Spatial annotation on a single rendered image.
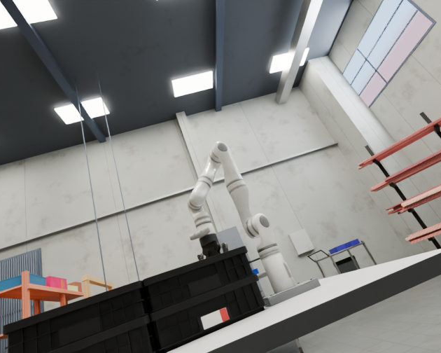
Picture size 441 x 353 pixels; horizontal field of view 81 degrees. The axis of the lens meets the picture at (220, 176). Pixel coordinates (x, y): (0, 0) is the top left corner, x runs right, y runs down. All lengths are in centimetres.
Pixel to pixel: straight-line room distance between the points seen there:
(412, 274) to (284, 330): 32
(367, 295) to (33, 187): 919
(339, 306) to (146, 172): 782
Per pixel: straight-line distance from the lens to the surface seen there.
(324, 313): 65
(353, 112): 883
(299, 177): 833
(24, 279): 526
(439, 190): 551
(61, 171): 928
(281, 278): 114
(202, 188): 116
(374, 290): 70
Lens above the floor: 77
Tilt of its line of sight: 25 degrees up
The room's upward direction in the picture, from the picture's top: 22 degrees counter-clockwise
